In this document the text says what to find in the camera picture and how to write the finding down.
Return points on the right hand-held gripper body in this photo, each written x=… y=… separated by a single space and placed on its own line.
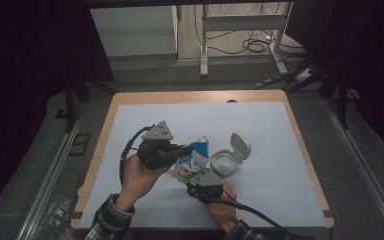
x=206 y=186

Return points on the dark curtain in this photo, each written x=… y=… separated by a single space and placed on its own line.
x=373 y=50
x=30 y=50

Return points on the blue and white milk pouch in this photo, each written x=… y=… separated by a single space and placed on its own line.
x=190 y=165

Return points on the aluminium rail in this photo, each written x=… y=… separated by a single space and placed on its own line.
x=51 y=176
x=363 y=166

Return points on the clear plastic bag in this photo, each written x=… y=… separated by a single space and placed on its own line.
x=55 y=218

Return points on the white cabinet panel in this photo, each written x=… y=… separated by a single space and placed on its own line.
x=133 y=31

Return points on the person's left hand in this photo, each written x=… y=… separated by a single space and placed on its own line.
x=136 y=181

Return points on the white metal desk frame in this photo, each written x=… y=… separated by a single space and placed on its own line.
x=243 y=22

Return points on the black metal stand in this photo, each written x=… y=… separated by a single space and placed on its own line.
x=342 y=100
x=69 y=103

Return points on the white lidded jug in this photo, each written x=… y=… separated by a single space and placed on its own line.
x=225 y=163

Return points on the white power strip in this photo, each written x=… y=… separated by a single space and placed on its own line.
x=303 y=75

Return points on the person's right hand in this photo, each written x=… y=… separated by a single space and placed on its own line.
x=226 y=211

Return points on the white table mat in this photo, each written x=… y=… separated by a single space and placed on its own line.
x=273 y=186

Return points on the black floor frame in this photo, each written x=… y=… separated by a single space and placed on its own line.
x=80 y=144

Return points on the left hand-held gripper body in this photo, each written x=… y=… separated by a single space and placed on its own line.
x=155 y=155

